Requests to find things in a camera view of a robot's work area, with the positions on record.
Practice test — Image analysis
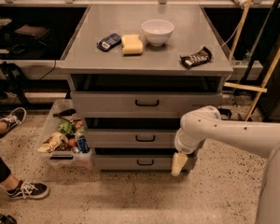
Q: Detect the black white sneaker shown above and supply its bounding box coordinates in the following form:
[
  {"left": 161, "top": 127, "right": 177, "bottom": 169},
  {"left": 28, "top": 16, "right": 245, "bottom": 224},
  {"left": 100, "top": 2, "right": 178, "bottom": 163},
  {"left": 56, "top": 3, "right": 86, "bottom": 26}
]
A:
[
  {"left": 0, "top": 107, "right": 27, "bottom": 138},
  {"left": 7, "top": 180, "right": 49, "bottom": 200}
]

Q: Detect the grey drawer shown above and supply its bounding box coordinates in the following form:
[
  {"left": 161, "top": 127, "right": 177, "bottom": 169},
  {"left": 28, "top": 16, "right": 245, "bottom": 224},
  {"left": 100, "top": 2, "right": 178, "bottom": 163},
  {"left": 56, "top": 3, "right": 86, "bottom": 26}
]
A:
[
  {"left": 71, "top": 91, "right": 222, "bottom": 118},
  {"left": 92, "top": 155, "right": 173, "bottom": 171},
  {"left": 84, "top": 129, "right": 177, "bottom": 148}
]

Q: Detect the clear plastic storage bin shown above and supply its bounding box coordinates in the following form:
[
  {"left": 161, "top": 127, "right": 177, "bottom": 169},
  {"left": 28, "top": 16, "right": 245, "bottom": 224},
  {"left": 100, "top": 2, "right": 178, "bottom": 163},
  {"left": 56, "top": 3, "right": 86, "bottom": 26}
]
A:
[{"left": 36, "top": 99, "right": 91, "bottom": 168}]

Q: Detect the yellow sponge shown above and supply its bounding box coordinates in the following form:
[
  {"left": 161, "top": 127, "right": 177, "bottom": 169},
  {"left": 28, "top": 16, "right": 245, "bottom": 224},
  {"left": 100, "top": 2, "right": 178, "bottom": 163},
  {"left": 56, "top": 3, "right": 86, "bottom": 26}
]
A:
[{"left": 121, "top": 35, "right": 143, "bottom": 55}]

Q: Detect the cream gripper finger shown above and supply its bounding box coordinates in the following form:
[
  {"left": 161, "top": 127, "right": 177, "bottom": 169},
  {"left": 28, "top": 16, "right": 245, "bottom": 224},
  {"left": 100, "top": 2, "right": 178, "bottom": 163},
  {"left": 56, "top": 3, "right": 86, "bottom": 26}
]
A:
[{"left": 172, "top": 153, "right": 188, "bottom": 176}]

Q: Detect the grey top drawer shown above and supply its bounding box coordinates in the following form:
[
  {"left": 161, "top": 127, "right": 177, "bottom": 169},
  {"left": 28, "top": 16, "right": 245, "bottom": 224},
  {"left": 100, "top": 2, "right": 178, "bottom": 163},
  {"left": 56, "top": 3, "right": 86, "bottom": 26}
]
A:
[{"left": 71, "top": 91, "right": 222, "bottom": 118}]

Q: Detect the grey bottom drawer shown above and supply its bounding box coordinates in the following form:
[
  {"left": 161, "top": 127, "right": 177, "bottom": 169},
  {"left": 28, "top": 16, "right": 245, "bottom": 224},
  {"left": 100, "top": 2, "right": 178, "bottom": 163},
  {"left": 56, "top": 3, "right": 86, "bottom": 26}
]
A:
[{"left": 92, "top": 155, "right": 173, "bottom": 171}]

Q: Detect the white bowl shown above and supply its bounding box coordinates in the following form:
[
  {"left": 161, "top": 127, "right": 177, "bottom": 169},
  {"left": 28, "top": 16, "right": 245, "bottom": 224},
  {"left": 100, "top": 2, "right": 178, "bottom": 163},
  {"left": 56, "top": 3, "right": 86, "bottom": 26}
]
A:
[{"left": 142, "top": 20, "right": 175, "bottom": 46}]

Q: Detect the black chocolate bar wrapper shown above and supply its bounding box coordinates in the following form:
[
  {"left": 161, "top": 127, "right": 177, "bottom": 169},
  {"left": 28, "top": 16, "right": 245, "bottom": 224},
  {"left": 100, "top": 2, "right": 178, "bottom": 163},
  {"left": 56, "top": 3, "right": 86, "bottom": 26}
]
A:
[{"left": 180, "top": 47, "right": 213, "bottom": 69}]

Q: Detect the blue snack packet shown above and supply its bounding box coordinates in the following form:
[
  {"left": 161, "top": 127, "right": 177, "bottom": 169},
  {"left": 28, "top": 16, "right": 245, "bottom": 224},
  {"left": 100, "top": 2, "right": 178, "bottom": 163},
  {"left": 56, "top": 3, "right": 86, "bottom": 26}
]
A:
[{"left": 97, "top": 34, "right": 121, "bottom": 52}]

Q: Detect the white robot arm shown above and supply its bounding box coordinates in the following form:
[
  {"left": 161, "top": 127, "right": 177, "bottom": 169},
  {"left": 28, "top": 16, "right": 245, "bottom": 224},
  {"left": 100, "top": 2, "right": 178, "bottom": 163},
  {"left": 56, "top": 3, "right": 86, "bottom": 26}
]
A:
[{"left": 172, "top": 105, "right": 280, "bottom": 224}]

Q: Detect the grey middle drawer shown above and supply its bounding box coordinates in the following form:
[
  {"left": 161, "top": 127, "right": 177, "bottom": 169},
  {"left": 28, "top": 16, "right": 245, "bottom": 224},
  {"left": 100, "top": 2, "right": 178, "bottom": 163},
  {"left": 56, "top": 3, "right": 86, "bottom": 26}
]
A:
[{"left": 84, "top": 129, "right": 177, "bottom": 148}]

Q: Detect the black white sneaker near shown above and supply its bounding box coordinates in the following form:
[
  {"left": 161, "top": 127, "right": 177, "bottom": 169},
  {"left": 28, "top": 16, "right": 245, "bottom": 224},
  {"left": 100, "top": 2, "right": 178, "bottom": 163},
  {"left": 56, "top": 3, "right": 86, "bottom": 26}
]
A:
[{"left": 7, "top": 180, "right": 49, "bottom": 200}]

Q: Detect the beige crumpled snack bag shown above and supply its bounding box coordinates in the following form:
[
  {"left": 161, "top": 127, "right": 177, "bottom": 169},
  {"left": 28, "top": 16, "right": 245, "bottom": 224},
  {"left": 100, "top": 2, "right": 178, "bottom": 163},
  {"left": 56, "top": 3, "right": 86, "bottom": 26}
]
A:
[{"left": 37, "top": 132, "right": 68, "bottom": 153}]

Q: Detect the wooden broom stick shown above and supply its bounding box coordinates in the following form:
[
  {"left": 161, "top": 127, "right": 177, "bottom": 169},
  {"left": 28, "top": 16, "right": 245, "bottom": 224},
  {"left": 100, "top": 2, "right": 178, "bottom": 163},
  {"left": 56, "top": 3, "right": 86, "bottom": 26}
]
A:
[{"left": 229, "top": 0, "right": 252, "bottom": 61}]

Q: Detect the green leafy toy vegetable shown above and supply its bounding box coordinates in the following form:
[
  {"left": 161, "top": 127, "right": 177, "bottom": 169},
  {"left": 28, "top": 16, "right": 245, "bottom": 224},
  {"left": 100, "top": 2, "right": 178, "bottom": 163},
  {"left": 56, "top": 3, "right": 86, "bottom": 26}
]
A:
[{"left": 58, "top": 122, "right": 75, "bottom": 135}]

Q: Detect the grey drawer cabinet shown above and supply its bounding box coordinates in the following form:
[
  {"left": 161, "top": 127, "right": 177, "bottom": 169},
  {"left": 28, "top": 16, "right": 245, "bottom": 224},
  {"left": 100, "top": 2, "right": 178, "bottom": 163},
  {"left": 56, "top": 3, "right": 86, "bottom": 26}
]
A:
[{"left": 60, "top": 4, "right": 234, "bottom": 174}]

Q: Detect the black white sneaker far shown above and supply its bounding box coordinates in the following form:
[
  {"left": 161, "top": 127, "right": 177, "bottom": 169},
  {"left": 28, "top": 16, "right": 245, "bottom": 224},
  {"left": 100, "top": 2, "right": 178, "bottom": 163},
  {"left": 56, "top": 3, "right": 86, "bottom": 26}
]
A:
[{"left": 0, "top": 107, "right": 27, "bottom": 138}]

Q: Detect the blue soda can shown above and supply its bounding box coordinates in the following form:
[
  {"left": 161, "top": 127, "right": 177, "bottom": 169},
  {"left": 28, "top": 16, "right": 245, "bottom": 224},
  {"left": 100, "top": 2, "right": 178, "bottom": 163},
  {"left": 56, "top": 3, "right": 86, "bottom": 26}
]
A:
[{"left": 77, "top": 138, "right": 89, "bottom": 153}]

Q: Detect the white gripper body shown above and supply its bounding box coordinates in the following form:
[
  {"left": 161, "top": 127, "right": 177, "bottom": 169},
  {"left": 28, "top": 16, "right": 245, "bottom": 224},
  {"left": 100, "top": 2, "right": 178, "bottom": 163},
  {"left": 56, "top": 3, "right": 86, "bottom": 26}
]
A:
[{"left": 175, "top": 129, "right": 198, "bottom": 155}]

